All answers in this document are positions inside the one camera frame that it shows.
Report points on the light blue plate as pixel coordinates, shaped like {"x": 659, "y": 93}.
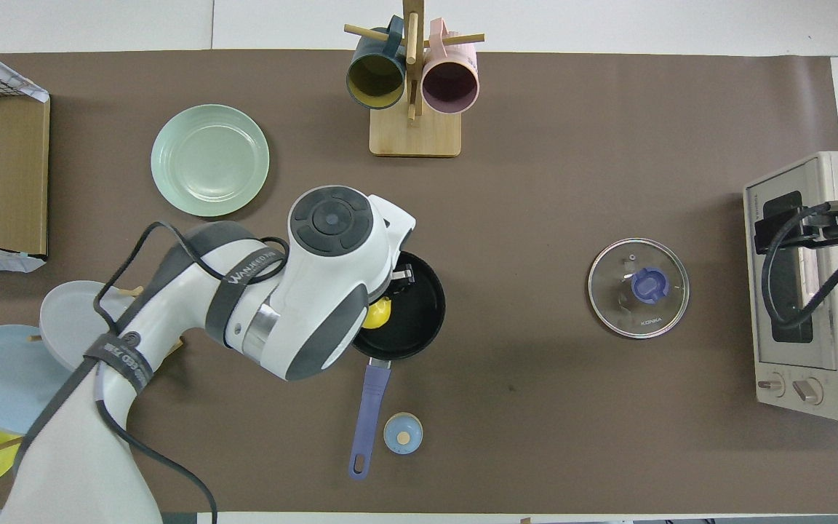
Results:
{"x": 4, "y": 371}

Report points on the grey plate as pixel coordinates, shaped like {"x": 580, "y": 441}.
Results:
{"x": 62, "y": 320}

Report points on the glass lid with blue knob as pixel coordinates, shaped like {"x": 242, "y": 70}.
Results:
{"x": 637, "y": 285}

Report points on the small round blue knob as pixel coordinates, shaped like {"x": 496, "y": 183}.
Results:
{"x": 403, "y": 434}

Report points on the brown table mat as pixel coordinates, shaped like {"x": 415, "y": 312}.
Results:
{"x": 535, "y": 182}

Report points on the wooden plate rack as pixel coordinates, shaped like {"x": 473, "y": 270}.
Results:
{"x": 1, "y": 445}

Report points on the wooden shelf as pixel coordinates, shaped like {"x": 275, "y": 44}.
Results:
{"x": 12, "y": 175}

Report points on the mint green plate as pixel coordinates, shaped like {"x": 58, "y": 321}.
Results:
{"x": 209, "y": 160}

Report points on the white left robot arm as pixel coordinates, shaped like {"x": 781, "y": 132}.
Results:
{"x": 317, "y": 291}

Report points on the wooden mug tree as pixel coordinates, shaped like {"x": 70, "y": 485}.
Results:
{"x": 415, "y": 138}

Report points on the dark teal mug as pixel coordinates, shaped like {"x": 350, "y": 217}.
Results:
{"x": 375, "y": 76}

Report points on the yellow potato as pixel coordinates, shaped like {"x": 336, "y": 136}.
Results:
{"x": 379, "y": 314}

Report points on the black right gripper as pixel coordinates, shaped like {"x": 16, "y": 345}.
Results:
{"x": 837, "y": 229}

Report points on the pink ribbed mug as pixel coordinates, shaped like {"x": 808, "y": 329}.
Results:
{"x": 450, "y": 84}

